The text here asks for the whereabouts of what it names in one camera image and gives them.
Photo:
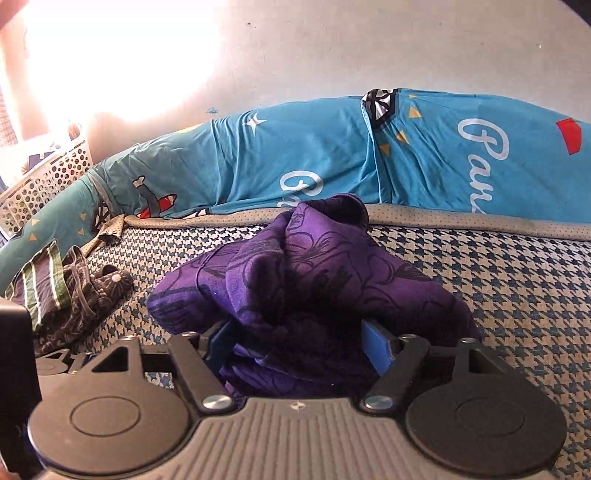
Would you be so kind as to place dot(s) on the white plastic laundry basket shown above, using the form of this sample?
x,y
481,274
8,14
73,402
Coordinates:
x,y
46,184

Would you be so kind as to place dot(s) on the blue printed bolster pillows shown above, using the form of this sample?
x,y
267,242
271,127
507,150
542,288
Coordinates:
x,y
300,152

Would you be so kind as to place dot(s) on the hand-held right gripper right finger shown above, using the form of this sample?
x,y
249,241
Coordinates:
x,y
376,346

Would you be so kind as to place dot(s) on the dark floral garment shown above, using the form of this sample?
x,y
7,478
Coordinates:
x,y
92,295

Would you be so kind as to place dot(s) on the green striped garment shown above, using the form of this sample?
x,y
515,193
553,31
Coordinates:
x,y
41,286

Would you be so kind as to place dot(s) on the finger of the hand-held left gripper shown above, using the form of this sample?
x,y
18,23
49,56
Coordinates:
x,y
53,362

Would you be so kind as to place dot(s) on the purple floral top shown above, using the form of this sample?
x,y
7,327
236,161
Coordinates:
x,y
300,277

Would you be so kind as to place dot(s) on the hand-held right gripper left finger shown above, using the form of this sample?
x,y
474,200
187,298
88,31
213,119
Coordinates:
x,y
219,346

